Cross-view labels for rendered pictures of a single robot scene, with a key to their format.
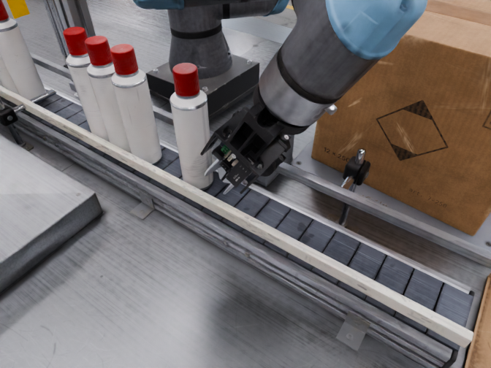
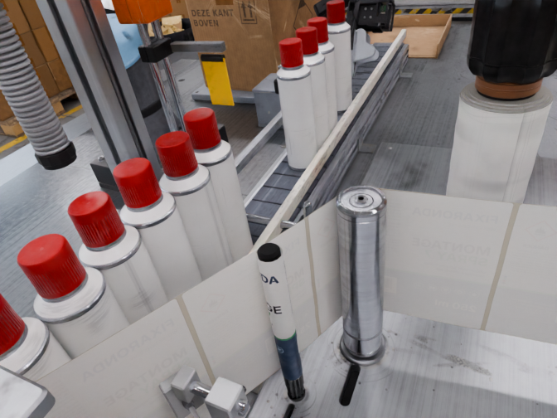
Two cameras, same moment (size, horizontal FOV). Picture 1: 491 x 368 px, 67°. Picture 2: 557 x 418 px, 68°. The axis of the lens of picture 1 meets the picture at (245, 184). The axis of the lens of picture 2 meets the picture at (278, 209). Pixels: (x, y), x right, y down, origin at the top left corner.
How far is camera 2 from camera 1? 1.11 m
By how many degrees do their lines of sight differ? 68
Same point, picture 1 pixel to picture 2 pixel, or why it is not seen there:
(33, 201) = (416, 165)
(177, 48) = (162, 123)
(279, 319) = (413, 89)
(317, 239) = (366, 69)
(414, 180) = not seen: hidden behind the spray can
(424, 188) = not seen: hidden behind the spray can
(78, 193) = (389, 148)
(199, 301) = (423, 109)
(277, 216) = (356, 80)
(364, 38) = not seen: outside the picture
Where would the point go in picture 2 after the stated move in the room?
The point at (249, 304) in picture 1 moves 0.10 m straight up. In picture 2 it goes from (411, 97) to (414, 55)
